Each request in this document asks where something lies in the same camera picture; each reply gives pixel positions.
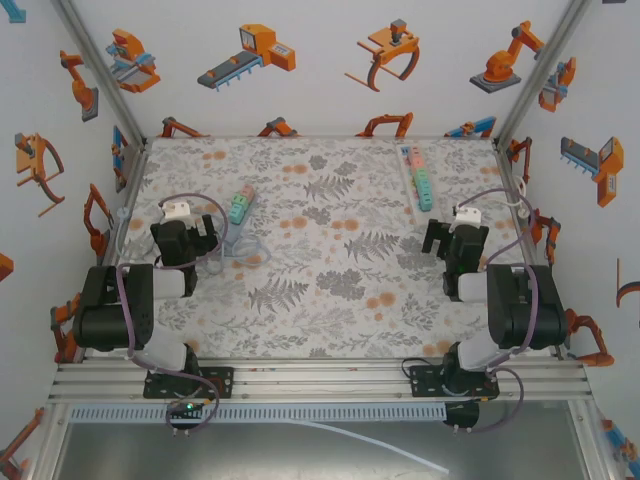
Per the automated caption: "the controller board with green light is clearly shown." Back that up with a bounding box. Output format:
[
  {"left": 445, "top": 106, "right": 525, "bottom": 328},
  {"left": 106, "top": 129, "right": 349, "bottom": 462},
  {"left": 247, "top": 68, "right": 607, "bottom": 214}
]
[{"left": 166, "top": 398, "right": 205, "bottom": 426}]

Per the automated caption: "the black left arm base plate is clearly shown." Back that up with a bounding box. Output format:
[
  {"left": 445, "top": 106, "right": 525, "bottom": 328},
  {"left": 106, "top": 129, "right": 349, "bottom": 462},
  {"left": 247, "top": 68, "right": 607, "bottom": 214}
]
[{"left": 143, "top": 366, "right": 236, "bottom": 400}]

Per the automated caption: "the white plastic tube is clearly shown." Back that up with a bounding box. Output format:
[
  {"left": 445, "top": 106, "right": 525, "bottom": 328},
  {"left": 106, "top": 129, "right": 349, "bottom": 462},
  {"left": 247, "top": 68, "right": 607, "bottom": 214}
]
[{"left": 292, "top": 418, "right": 451, "bottom": 475}]

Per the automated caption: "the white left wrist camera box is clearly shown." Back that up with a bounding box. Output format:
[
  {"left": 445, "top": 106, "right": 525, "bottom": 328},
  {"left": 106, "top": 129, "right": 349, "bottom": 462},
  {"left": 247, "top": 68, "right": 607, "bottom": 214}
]
[{"left": 158, "top": 198, "right": 194, "bottom": 221}]

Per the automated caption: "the aluminium side rail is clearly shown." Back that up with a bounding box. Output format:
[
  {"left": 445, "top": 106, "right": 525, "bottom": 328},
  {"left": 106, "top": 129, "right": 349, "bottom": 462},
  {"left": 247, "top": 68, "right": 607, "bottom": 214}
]
[
  {"left": 82, "top": 138, "right": 150, "bottom": 362},
  {"left": 492, "top": 138, "right": 569, "bottom": 361}
]

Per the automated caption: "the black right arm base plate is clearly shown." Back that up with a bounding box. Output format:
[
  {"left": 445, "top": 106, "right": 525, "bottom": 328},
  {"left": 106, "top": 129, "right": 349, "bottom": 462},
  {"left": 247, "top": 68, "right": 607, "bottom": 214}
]
[{"left": 409, "top": 364, "right": 501, "bottom": 401}]

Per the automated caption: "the grey metal sheet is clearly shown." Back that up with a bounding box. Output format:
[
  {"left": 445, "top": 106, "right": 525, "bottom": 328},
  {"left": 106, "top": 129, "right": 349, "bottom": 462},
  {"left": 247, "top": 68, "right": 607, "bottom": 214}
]
[{"left": 49, "top": 419, "right": 614, "bottom": 480}]

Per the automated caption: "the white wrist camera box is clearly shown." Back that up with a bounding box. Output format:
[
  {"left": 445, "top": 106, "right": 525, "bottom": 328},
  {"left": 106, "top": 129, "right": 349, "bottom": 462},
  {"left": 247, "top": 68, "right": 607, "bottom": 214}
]
[
  {"left": 451, "top": 204, "right": 482, "bottom": 227},
  {"left": 158, "top": 198, "right": 194, "bottom": 221}
]

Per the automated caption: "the grey power strip with cable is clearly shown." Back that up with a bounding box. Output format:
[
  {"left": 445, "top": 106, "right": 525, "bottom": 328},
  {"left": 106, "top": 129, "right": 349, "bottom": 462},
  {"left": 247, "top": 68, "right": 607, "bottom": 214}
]
[{"left": 222, "top": 183, "right": 259, "bottom": 251}]

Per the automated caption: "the black controller box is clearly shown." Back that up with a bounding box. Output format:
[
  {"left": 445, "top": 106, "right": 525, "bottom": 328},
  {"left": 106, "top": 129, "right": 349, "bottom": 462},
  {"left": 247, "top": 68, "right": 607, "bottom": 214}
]
[{"left": 442, "top": 399, "right": 481, "bottom": 430}]

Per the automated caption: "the floral tablecloth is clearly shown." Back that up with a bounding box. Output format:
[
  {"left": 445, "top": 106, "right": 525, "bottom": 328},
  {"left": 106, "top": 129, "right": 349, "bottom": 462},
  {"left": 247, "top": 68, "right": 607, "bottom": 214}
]
[{"left": 92, "top": 137, "right": 557, "bottom": 360}]

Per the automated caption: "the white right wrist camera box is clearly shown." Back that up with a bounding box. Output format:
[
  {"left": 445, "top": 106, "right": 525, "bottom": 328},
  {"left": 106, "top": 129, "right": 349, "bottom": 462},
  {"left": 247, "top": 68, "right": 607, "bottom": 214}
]
[{"left": 451, "top": 204, "right": 482, "bottom": 227}]

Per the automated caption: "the white power strip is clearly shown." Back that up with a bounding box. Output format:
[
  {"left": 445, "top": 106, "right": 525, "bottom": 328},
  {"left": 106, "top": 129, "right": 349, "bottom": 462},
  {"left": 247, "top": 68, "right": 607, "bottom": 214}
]
[{"left": 397, "top": 142, "right": 442, "bottom": 225}]

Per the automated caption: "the slotted grey cable duct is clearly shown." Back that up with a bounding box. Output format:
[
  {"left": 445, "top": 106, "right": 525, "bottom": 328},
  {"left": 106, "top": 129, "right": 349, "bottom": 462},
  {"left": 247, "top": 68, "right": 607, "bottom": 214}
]
[{"left": 69, "top": 405, "right": 447, "bottom": 422}]

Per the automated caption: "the aluminium frame rail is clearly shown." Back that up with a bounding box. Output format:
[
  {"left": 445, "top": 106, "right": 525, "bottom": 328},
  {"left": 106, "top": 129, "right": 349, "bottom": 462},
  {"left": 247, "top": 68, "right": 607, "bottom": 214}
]
[{"left": 47, "top": 359, "right": 594, "bottom": 404}]

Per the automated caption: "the aluminium corner post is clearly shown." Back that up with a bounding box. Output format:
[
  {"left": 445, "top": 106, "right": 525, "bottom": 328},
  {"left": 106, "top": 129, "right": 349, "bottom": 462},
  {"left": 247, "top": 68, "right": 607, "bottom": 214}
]
[
  {"left": 492, "top": 0, "right": 594, "bottom": 146},
  {"left": 49, "top": 0, "right": 149, "bottom": 146}
]

